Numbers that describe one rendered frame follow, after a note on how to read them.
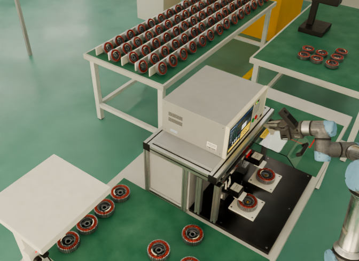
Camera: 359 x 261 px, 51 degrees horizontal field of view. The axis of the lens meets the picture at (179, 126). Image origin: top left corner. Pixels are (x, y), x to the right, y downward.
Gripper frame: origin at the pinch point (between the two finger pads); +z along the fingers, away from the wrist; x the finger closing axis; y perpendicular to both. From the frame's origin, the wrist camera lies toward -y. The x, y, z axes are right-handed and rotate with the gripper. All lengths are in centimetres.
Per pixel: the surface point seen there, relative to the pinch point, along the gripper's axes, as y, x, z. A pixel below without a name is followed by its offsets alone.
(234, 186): 27.3, -20.5, 16.1
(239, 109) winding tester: -16.1, -13.0, 3.7
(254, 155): 22.7, 2.5, 14.3
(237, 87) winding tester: -20.3, 3.9, 12.8
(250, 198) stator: 36.9, -17.6, 10.7
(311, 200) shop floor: 119, 78, 25
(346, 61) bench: 42, 183, 14
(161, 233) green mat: 30, -61, 39
